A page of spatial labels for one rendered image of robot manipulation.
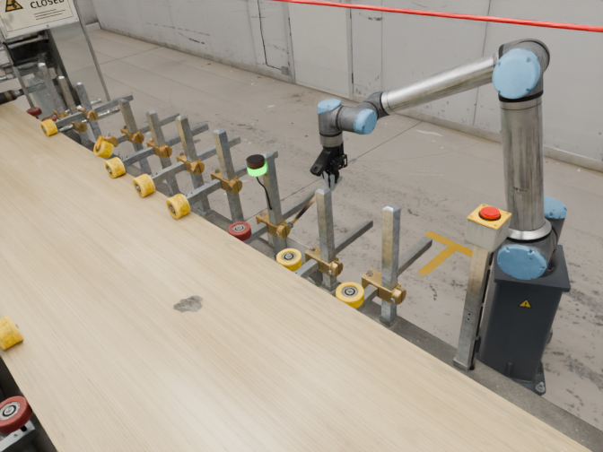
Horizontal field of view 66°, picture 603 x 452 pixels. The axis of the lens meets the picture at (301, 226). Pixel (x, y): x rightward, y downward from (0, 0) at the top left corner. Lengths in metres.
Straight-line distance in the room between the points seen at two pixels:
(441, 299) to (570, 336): 0.62
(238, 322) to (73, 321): 0.49
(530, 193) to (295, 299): 0.78
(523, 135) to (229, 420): 1.09
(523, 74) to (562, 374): 1.46
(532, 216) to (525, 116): 0.33
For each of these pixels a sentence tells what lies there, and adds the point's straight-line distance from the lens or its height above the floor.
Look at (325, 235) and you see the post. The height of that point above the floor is 0.94.
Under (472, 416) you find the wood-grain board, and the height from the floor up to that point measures 0.90.
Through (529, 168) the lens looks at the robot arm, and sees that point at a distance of 1.54.
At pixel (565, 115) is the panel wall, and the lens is 3.92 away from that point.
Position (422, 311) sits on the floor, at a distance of 2.55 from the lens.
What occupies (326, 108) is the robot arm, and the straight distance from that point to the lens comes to 1.75.
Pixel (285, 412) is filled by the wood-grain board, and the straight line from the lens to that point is 1.12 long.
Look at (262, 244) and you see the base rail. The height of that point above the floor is 0.70.
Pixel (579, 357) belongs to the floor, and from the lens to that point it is 2.54.
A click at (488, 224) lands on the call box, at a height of 1.22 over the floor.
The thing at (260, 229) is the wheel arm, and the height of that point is 0.86.
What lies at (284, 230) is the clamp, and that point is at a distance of 1.67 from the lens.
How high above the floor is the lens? 1.84
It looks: 36 degrees down
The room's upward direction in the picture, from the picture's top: 7 degrees counter-clockwise
